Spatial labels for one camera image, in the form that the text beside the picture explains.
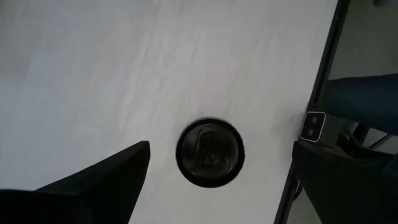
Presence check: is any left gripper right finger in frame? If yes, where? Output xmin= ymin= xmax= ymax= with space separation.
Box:
xmin=292 ymin=141 xmax=385 ymax=224

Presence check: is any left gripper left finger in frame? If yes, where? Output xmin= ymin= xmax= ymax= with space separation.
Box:
xmin=35 ymin=140 xmax=151 ymax=224

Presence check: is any silver Celsius Arctic Vibe can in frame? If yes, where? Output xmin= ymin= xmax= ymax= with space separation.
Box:
xmin=175 ymin=117 xmax=246 ymax=189

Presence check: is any black aluminium rig frame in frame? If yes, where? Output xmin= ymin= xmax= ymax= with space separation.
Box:
xmin=273 ymin=0 xmax=352 ymax=224

